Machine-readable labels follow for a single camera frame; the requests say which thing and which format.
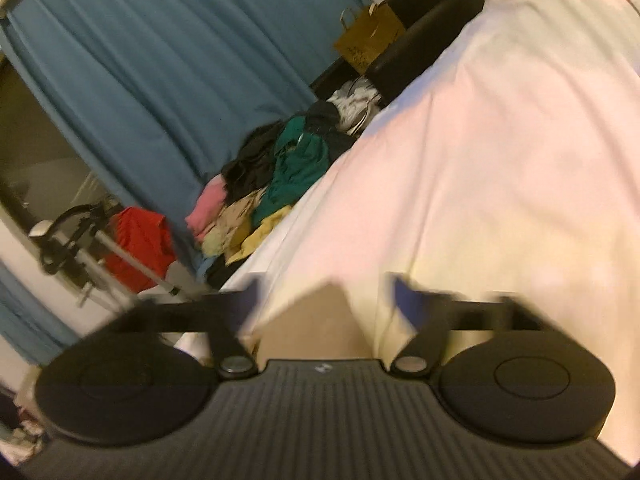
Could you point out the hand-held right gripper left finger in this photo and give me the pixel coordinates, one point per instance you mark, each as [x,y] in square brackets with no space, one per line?
[250,296]

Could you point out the beige patterned garment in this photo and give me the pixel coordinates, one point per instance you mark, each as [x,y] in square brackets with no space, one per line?
[235,217]

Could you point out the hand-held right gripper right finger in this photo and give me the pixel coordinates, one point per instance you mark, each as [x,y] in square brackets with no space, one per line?
[407,300]

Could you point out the blue curtain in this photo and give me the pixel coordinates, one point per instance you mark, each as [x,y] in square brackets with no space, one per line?
[150,60]
[30,320]

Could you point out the red cloth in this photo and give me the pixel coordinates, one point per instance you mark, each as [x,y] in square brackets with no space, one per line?
[140,235]

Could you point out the yellow garment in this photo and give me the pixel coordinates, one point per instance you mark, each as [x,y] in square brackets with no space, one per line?
[255,240]

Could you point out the khaki pants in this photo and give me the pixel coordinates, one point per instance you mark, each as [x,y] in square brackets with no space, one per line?
[310,325]

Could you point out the green garment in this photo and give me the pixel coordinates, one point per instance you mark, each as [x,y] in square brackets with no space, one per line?
[295,170]

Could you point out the white grey garment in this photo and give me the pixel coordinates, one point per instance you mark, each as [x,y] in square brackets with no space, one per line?
[355,100]

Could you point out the black garment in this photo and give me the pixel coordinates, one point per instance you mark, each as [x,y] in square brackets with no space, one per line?
[250,160]

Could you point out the window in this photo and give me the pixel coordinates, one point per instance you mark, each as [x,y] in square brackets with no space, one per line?
[40,150]

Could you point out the brown paper bag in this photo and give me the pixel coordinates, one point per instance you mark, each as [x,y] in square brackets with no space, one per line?
[365,40]

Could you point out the pink cream bed sheet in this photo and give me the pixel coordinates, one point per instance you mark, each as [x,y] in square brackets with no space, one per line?
[475,160]

